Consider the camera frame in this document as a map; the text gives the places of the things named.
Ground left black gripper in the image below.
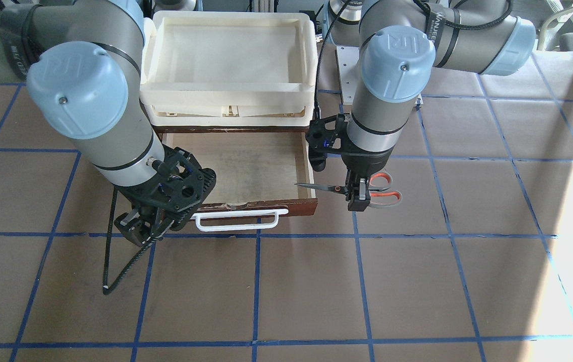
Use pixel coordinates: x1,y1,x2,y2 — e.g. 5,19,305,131
341,148,392,212

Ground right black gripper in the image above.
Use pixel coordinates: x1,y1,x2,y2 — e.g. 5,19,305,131
115,206,176,241

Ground red grey handled scissors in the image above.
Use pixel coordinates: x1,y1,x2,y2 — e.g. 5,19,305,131
295,171,402,212

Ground brown wooden drawer box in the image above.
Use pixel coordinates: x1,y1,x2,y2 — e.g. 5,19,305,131
155,126,318,216

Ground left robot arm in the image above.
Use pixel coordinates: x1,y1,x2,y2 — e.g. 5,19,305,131
308,1,536,212

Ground cream plastic tray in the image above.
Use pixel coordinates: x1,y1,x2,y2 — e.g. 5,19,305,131
140,10,318,128

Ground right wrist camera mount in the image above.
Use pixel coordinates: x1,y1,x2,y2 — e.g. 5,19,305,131
115,146,216,231

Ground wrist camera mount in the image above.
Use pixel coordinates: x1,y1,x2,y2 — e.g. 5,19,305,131
115,146,216,231
305,113,348,172

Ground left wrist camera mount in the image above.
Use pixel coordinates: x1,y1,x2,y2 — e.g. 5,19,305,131
305,113,348,172

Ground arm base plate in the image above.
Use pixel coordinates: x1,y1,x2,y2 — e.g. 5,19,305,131
336,45,423,106

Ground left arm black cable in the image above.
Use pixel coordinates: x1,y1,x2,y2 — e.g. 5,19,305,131
314,0,513,126

